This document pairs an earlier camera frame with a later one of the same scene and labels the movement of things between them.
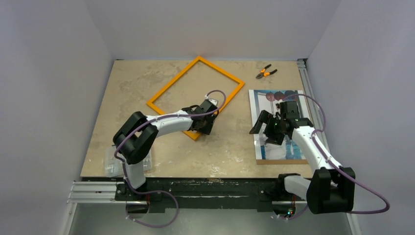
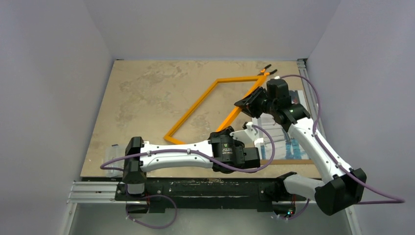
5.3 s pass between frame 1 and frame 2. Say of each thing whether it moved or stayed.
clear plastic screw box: stayed
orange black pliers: stayed
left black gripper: moved
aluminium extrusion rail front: stayed
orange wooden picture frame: moved
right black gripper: moved
